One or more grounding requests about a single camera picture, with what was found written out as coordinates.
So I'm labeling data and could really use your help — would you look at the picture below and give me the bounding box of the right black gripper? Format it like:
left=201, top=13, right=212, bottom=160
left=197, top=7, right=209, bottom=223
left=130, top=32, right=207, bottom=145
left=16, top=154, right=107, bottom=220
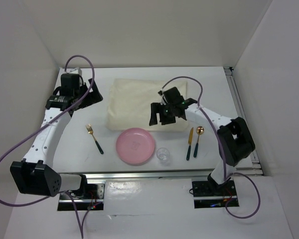
left=149, top=102, right=176, bottom=125

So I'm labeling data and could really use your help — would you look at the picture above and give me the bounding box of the gold fork green handle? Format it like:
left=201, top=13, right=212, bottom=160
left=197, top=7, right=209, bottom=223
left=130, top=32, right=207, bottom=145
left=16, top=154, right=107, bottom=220
left=86, top=124, right=104, bottom=154

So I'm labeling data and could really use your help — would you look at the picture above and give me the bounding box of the cream cloth placemat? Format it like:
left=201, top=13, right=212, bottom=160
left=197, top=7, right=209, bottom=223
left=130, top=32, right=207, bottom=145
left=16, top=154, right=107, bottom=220
left=106, top=79, right=189, bottom=132

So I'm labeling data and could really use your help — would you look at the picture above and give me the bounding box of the gold knife green handle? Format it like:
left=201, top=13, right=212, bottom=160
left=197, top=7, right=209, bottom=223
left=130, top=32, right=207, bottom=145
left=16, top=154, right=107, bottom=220
left=186, top=127, right=194, bottom=161

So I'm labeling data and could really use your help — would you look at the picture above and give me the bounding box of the pink plate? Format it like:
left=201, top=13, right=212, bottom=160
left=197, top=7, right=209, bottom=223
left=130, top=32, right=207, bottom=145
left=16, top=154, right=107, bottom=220
left=116, top=128, right=155, bottom=165

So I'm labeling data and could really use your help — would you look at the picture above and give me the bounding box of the gold spoon green handle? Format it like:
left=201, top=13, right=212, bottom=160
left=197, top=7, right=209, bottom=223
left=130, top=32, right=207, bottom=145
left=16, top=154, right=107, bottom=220
left=193, top=126, right=205, bottom=158

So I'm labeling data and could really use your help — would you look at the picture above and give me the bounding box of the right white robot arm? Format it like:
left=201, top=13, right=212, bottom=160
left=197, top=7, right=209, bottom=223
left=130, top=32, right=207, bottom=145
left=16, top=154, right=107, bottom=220
left=149, top=87, right=256, bottom=195

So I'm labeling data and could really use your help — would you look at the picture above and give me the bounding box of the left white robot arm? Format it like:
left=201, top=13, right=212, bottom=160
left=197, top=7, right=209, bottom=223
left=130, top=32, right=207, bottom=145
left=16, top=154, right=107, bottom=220
left=10, top=68, right=103, bottom=199

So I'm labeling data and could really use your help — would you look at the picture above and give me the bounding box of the clear glass cup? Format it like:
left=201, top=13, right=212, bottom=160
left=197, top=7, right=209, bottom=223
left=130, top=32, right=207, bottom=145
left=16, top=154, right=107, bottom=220
left=156, top=148, right=170, bottom=166

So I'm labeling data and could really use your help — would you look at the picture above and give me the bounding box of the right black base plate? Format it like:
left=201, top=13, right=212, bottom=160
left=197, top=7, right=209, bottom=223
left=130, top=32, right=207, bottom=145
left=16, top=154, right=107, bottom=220
left=188, top=180, right=239, bottom=209

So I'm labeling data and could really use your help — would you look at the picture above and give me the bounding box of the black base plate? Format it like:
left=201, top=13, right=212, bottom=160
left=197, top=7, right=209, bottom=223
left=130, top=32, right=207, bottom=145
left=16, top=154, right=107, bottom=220
left=188, top=180, right=239, bottom=209
left=57, top=181, right=105, bottom=212

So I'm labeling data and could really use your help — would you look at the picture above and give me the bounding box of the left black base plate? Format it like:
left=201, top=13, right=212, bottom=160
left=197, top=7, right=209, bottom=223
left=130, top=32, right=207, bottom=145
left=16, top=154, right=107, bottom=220
left=57, top=181, right=105, bottom=212

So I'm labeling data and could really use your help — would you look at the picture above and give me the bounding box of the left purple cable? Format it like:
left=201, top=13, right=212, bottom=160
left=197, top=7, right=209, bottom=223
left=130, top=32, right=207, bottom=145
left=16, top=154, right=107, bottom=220
left=0, top=54, right=95, bottom=239

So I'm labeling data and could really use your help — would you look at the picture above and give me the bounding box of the aluminium rail right side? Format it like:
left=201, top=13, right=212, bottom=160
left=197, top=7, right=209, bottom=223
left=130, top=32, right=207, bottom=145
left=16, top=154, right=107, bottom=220
left=224, top=67, right=262, bottom=171

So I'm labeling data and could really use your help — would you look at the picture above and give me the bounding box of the aluminium rail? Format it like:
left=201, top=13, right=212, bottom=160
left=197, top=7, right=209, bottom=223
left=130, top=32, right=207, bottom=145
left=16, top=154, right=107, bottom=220
left=224, top=67, right=262, bottom=171
left=59, top=169, right=264, bottom=180

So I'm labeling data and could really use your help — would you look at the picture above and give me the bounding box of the aluminium rail front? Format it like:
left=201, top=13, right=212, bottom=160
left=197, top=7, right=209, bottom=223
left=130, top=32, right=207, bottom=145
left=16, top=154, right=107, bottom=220
left=59, top=169, right=264, bottom=180

